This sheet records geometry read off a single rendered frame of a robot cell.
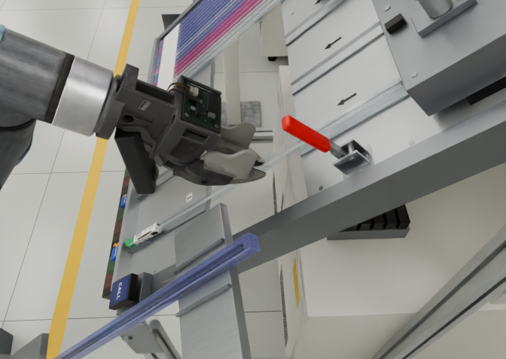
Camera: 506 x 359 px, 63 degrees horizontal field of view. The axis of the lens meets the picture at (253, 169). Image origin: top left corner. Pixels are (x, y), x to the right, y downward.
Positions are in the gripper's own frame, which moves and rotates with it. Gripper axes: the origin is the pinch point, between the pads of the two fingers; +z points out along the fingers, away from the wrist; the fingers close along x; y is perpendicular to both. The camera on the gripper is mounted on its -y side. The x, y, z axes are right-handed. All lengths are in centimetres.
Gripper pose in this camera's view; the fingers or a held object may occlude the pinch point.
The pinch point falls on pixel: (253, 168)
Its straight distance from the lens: 54.8
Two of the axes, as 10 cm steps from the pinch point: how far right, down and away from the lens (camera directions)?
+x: -0.4, -8.0, 6.0
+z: 8.5, 2.9, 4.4
